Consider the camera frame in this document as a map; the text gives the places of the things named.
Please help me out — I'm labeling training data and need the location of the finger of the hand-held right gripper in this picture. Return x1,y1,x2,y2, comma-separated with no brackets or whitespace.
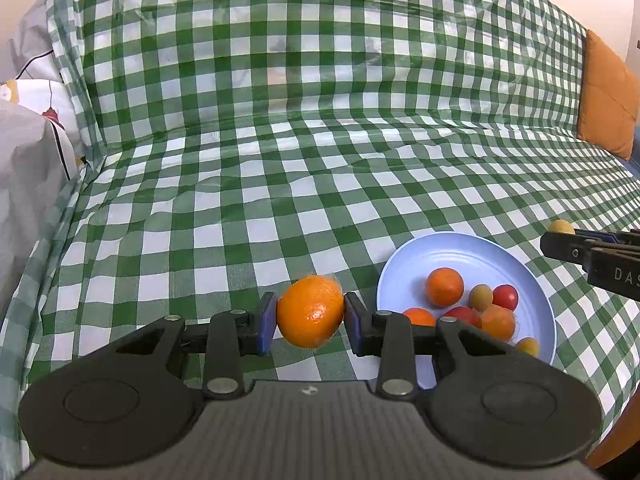
574,228,640,247
539,231,640,267

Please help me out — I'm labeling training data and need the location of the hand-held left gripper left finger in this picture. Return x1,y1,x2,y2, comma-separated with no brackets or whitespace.
117,292,279,401

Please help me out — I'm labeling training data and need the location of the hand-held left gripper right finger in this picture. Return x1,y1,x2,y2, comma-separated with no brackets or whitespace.
343,291,506,401

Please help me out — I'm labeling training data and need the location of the large plastic-wrapped orange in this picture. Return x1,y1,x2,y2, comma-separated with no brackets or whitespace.
276,276,346,350

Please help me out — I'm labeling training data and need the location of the bare orange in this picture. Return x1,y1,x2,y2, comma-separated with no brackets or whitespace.
402,307,437,327
425,267,465,308

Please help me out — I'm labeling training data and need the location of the red tomato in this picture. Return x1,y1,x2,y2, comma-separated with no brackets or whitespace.
442,306,482,329
492,284,519,311

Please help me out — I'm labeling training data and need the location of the small plastic-wrapped orange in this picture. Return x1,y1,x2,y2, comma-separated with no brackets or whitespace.
480,304,517,343

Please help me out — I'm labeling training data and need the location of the light blue plate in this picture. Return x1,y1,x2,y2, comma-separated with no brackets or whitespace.
376,231,557,391

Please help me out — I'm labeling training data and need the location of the orange cushion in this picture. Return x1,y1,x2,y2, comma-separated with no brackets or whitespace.
576,29,640,161

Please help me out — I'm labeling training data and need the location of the green checked tablecloth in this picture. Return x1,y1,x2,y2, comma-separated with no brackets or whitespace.
0,0,640,476

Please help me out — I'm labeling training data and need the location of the grey cloth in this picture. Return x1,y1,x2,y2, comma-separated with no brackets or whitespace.
0,0,73,311

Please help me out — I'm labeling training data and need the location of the white printed cloth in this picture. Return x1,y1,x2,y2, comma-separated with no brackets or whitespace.
0,47,93,173

